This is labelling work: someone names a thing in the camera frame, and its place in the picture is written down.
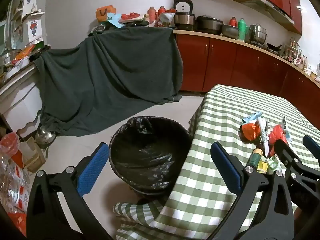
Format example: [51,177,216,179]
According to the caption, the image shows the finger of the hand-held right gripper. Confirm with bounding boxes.
[302,135,320,155]
[274,138,320,205]

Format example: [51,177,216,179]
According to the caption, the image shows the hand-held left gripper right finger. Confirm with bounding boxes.
[207,142,295,240]

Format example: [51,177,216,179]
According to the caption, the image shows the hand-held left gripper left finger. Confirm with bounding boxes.
[26,142,113,240]

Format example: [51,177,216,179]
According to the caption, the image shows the green white wrapper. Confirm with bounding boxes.
[266,156,282,174]

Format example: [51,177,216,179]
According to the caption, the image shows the white long wrapper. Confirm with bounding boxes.
[257,118,269,155]

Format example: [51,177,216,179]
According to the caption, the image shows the yellow wrapper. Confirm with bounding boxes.
[257,159,269,173]

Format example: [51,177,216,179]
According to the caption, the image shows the small green bottle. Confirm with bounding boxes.
[246,148,263,170]

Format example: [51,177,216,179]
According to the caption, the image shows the orange plastic bag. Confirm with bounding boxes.
[240,122,262,142]

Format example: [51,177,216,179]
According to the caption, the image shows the trash bin with black bag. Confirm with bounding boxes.
[109,116,193,194]

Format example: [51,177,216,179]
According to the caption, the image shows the silver strip packet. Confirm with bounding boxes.
[282,116,292,140]

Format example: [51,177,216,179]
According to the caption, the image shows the light blue wrapper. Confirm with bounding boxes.
[241,110,262,124]

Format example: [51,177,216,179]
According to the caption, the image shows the green white checked tablecloth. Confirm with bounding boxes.
[114,84,320,240]

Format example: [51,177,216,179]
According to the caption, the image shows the steel bowl on floor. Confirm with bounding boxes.
[35,126,56,145]

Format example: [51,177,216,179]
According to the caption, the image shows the small cardboard box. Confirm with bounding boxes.
[24,137,47,173]

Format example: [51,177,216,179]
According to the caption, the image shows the clear plastic bottles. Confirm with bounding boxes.
[0,152,30,213]

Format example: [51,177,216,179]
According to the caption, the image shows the row of condiment jars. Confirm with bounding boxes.
[282,37,313,73]

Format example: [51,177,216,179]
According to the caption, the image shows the dark green cloth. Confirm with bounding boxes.
[29,26,184,137]

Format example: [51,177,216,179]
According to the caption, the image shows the black wok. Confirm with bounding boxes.
[266,42,282,52]

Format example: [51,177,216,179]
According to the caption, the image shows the red base cabinets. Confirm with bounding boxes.
[172,29,320,115]

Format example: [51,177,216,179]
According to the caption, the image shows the white side cabinet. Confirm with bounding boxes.
[0,62,45,140]

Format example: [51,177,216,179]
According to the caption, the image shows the steel steamer pot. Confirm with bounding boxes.
[249,24,268,45]

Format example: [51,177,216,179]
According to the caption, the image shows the green thermos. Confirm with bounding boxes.
[237,18,248,42]

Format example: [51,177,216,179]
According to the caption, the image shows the orange packet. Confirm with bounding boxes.
[14,44,35,63]

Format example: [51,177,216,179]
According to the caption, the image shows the steel range hood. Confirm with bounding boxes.
[241,0,295,25]

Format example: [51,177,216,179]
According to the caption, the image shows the black pressure cooker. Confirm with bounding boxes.
[196,15,223,35]

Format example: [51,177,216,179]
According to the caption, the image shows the dark round object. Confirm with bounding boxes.
[91,24,108,34]

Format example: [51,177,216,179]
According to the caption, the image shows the light blue paper bag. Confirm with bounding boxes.
[107,14,125,28]

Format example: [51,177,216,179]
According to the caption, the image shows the rice cooker with open lid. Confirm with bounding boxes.
[173,0,196,30]

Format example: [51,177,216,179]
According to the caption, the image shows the orange paper bag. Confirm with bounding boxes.
[96,5,117,23]

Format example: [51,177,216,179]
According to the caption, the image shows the snack bag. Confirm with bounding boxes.
[159,12,174,27]

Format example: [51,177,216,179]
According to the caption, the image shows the orange thermos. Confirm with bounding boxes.
[147,6,157,23]

